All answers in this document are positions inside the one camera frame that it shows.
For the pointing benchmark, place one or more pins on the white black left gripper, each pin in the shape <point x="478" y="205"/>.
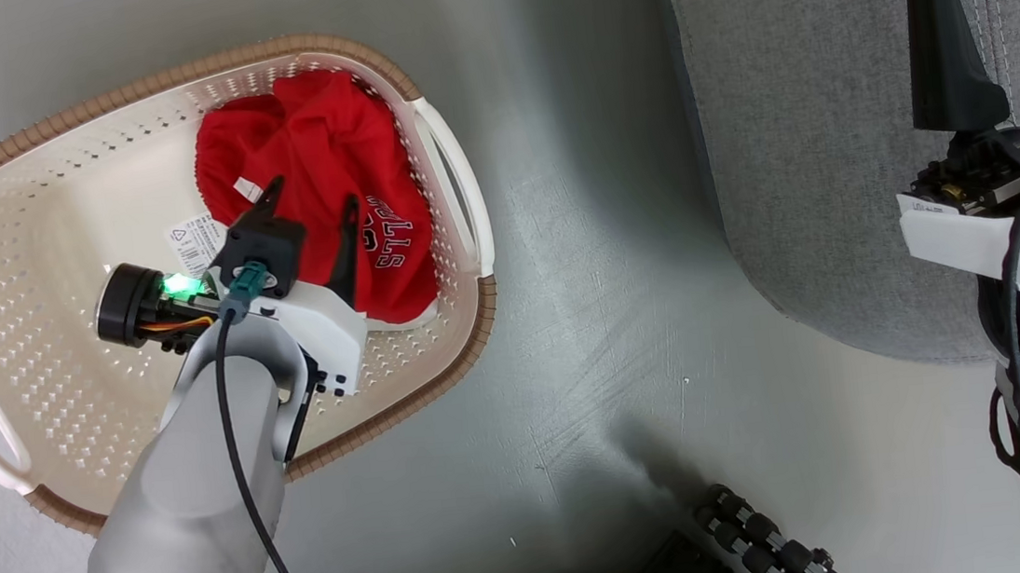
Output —
<point x="327" y="332"/>

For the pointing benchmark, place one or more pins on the red basketball jersey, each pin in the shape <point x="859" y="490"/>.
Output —
<point x="318" y="136"/>

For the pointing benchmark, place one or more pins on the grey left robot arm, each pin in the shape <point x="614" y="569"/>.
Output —
<point x="176" y="506"/>

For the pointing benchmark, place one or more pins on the white label sticker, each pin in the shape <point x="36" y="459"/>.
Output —
<point x="192" y="242"/>

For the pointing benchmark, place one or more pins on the cream perforated laundry basket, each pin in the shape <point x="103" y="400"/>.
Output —
<point x="46" y="228"/>

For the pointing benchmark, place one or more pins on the black roller omni wheel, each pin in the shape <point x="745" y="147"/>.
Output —
<point x="759" y="543"/>

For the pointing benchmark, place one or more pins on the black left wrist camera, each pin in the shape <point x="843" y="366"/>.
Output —
<point x="123" y="305"/>

